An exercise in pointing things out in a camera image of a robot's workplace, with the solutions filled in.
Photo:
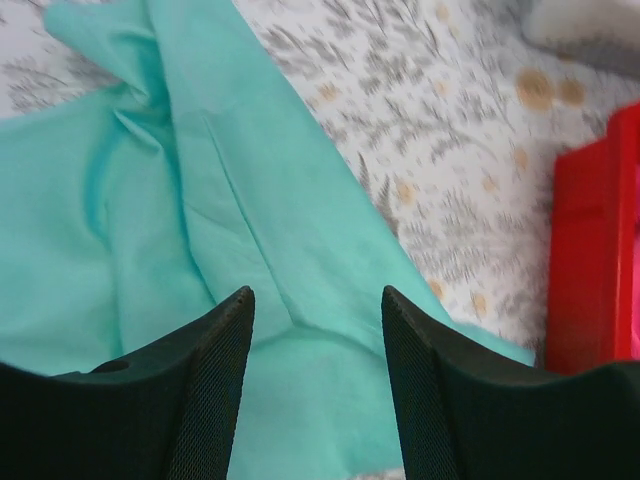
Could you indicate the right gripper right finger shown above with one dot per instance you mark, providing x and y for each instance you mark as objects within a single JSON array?
[{"x": 466, "y": 412}]

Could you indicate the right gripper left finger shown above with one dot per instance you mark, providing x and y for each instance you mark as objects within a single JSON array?
[{"x": 165, "y": 411}]

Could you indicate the teal t shirt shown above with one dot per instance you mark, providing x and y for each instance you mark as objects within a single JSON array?
[{"x": 135, "y": 209}]

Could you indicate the red plastic tray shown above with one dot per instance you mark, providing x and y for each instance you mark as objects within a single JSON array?
[{"x": 594, "y": 254}]

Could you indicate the floral table mat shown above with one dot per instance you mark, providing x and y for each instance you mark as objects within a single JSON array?
[{"x": 447, "y": 120}]

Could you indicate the white plastic basket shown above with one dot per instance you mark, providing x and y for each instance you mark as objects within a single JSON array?
[{"x": 601, "y": 34}]

